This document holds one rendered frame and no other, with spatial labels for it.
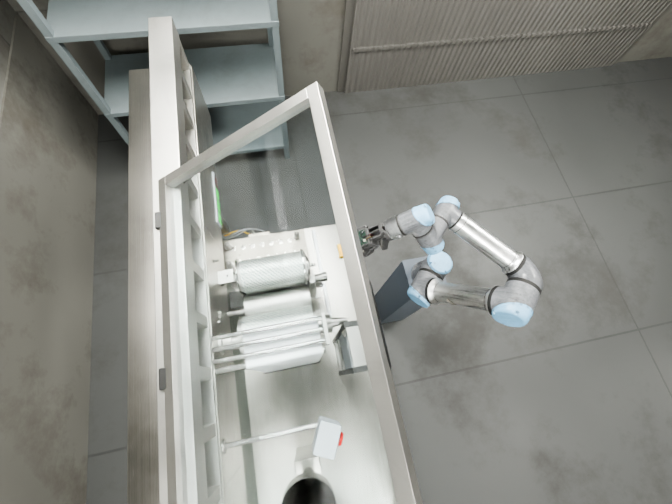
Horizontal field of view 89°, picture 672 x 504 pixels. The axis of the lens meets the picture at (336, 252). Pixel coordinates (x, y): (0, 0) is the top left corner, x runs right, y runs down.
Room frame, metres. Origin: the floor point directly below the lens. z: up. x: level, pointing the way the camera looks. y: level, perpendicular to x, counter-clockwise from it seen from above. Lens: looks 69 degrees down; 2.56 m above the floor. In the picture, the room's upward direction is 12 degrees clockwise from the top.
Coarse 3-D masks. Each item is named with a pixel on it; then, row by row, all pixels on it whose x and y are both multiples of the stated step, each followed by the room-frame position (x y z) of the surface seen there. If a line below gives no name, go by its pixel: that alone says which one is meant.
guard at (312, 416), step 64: (192, 192) 0.40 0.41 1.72; (256, 192) 0.38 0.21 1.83; (320, 192) 0.36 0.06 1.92; (192, 256) 0.23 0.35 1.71; (256, 256) 0.23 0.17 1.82; (320, 256) 0.23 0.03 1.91; (192, 320) 0.08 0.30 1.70; (256, 320) 0.09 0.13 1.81; (320, 320) 0.11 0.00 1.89; (192, 384) -0.06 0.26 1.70; (256, 384) -0.03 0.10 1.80; (320, 384) 0.00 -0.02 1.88; (192, 448) -0.18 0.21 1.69; (256, 448) -0.14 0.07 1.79; (320, 448) -0.11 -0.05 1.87; (384, 448) -0.08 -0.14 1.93
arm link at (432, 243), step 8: (432, 224) 0.57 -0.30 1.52; (440, 224) 0.58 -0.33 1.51; (432, 232) 0.54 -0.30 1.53; (440, 232) 0.55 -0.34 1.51; (416, 240) 0.52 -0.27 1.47; (424, 240) 0.51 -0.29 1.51; (432, 240) 0.52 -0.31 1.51; (440, 240) 0.53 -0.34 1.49; (424, 248) 0.50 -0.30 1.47; (432, 248) 0.50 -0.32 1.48; (440, 248) 0.51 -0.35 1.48
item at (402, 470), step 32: (320, 96) 0.58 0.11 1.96; (256, 128) 0.54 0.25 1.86; (320, 128) 0.50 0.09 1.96; (192, 160) 0.48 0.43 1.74; (160, 192) 0.40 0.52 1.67; (352, 224) 0.29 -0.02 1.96; (352, 256) 0.23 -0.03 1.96; (352, 288) 0.17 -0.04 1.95; (384, 352) 0.07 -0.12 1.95; (384, 384) 0.02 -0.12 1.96; (384, 416) -0.03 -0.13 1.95; (416, 480) -0.11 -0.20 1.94
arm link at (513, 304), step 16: (416, 288) 0.46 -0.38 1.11; (432, 288) 0.46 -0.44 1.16; (448, 288) 0.46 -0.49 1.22; (464, 288) 0.45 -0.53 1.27; (480, 288) 0.45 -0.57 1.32; (496, 288) 0.44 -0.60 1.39; (512, 288) 0.43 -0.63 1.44; (528, 288) 0.44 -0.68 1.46; (464, 304) 0.39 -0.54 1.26; (480, 304) 0.39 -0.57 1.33; (496, 304) 0.38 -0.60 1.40; (512, 304) 0.37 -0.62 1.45; (528, 304) 0.38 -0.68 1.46; (496, 320) 0.33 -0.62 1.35; (512, 320) 0.33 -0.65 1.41; (528, 320) 0.33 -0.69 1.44
